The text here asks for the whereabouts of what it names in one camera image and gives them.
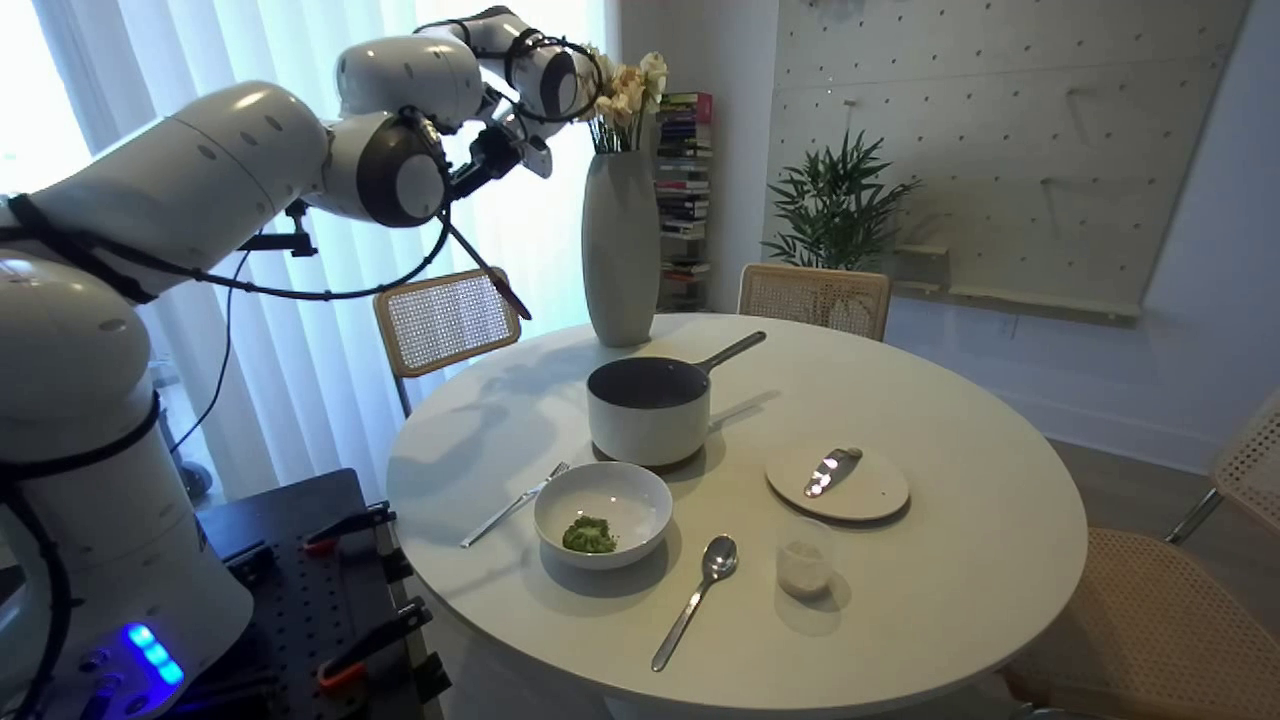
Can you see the green potted plant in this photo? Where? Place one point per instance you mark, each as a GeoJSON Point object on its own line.
{"type": "Point", "coordinates": [832, 203]}

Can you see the silver butter knife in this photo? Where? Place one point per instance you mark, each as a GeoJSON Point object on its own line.
{"type": "Point", "coordinates": [832, 471]}

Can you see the round wooden plate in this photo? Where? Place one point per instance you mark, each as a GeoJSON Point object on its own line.
{"type": "Point", "coordinates": [867, 501]}

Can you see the black orange bar clamp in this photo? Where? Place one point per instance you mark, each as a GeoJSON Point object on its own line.
{"type": "Point", "coordinates": [349, 524]}
{"type": "Point", "coordinates": [374, 646]}

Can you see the white sheer curtain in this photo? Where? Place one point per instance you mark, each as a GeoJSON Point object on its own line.
{"type": "Point", "coordinates": [333, 401]}

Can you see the pale dried flowers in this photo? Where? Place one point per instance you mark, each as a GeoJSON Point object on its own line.
{"type": "Point", "coordinates": [628, 101]}

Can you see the silver spoon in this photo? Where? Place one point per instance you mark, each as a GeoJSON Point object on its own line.
{"type": "Point", "coordinates": [693, 602]}

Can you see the green broccoli floret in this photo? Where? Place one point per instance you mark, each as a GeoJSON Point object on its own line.
{"type": "Point", "coordinates": [588, 534]}

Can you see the white ceramic bowl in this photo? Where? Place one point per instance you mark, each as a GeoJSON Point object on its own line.
{"type": "Point", "coordinates": [625, 501]}

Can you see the small white cup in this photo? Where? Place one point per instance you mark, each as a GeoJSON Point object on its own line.
{"type": "Point", "coordinates": [804, 569]}

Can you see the wicker back wooden chair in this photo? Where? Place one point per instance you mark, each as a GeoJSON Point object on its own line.
{"type": "Point", "coordinates": [816, 300]}
{"type": "Point", "coordinates": [446, 321]}

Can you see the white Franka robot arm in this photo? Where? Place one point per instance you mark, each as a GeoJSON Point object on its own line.
{"type": "Point", "coordinates": [201, 174]}

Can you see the beige wicker chair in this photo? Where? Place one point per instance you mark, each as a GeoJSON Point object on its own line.
{"type": "Point", "coordinates": [1134, 626]}

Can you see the low wooden ledge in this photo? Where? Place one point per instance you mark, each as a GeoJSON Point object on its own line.
{"type": "Point", "coordinates": [1013, 300]}

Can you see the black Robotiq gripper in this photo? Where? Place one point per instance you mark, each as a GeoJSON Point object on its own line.
{"type": "Point", "coordinates": [499, 150]}

